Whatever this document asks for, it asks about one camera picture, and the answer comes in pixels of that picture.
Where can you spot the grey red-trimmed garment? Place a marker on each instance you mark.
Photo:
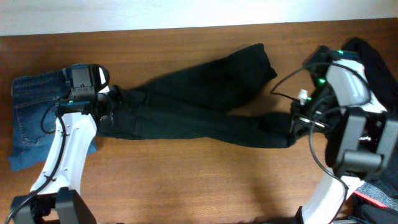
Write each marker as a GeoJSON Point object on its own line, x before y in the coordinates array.
{"type": "Point", "coordinates": [374, 195]}

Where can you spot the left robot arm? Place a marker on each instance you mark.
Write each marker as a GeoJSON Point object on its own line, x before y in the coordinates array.
{"type": "Point", "coordinates": [58, 186]}

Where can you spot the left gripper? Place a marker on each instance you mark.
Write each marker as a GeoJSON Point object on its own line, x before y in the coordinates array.
{"type": "Point", "coordinates": [106, 109]}

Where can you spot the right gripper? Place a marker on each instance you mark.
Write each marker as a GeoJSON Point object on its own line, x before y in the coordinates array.
{"type": "Point", "coordinates": [299, 121]}

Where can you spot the black trousers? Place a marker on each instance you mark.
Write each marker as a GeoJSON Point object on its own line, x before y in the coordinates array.
{"type": "Point", "coordinates": [196, 102]}

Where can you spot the black clothes pile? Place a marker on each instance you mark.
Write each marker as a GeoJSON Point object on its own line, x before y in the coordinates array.
{"type": "Point", "coordinates": [379, 109]}

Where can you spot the blue denim jeans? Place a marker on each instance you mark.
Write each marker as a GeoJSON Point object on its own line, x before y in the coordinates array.
{"type": "Point", "coordinates": [33, 119]}

